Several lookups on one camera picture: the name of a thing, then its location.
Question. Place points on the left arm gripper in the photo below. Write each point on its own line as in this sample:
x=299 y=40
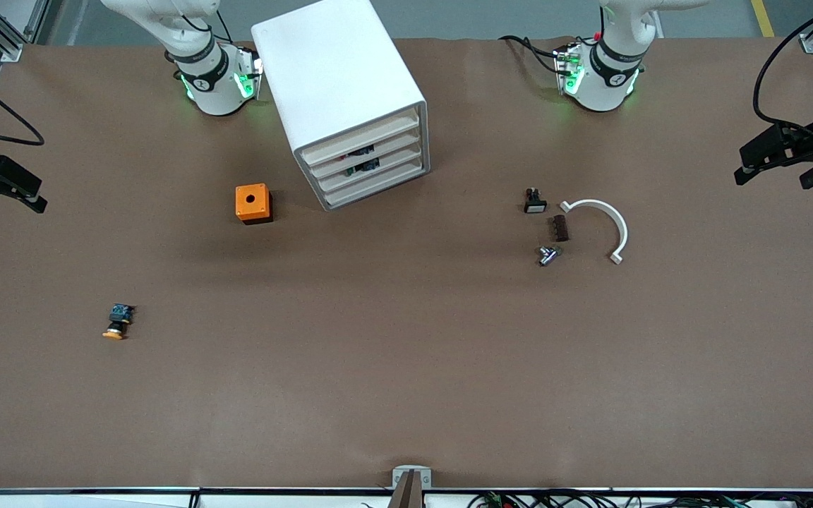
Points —
x=806 y=146

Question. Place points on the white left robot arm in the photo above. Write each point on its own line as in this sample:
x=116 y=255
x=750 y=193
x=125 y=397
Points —
x=607 y=70

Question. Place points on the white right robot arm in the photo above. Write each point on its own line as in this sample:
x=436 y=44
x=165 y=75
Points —
x=212 y=77

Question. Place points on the yellow push button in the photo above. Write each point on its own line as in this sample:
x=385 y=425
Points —
x=118 y=321

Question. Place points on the brown terminal block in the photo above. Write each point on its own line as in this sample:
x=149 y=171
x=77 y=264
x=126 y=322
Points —
x=559 y=228

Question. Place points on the orange box with hole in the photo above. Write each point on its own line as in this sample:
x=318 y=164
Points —
x=251 y=203

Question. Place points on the brown table cover sheet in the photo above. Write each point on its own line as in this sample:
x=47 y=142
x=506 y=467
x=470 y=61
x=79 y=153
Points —
x=406 y=367

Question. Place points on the white curved bracket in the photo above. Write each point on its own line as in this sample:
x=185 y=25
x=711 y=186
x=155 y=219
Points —
x=618 y=222

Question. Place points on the black white rectangular switch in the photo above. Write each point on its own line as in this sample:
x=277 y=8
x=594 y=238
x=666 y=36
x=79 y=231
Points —
x=534 y=203

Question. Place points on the silver metal key switch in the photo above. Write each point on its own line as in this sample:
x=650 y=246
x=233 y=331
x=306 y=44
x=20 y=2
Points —
x=547 y=255

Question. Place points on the white table edge rail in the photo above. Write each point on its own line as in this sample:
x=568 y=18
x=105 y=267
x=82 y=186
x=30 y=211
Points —
x=61 y=501

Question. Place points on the black push button switch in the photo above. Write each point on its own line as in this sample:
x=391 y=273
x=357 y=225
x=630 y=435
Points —
x=365 y=167

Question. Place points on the grey metal clamp bracket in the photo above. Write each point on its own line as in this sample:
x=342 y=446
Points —
x=411 y=480

